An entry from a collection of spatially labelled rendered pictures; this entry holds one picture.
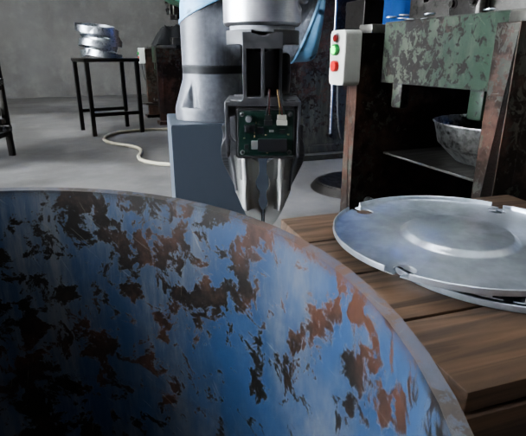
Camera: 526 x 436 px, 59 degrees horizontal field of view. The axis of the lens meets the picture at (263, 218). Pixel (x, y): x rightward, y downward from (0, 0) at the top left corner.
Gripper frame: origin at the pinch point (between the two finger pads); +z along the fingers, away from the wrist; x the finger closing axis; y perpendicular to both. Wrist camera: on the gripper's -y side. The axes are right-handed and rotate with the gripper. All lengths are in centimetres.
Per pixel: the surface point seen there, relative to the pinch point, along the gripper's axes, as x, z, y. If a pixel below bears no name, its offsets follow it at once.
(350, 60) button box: 22, -16, -74
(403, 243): 15.7, 2.1, 2.6
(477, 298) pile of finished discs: 19.6, 3.2, 13.0
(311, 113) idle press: 27, 14, -217
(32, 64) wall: -320, -4, -627
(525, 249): 28.5, 2.1, 4.3
